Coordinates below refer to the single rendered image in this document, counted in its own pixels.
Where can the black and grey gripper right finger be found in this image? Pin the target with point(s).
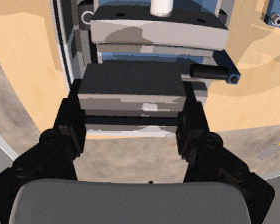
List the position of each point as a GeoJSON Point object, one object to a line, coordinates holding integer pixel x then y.
{"type": "Point", "coordinates": [208, 159]}

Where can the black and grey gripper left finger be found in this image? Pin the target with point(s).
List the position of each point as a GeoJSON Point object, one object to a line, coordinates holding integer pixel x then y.
{"type": "Point", "coordinates": [65, 141]}

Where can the grey metal block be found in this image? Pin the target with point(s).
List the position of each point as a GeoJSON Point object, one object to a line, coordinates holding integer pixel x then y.
{"type": "Point", "coordinates": [140, 100]}

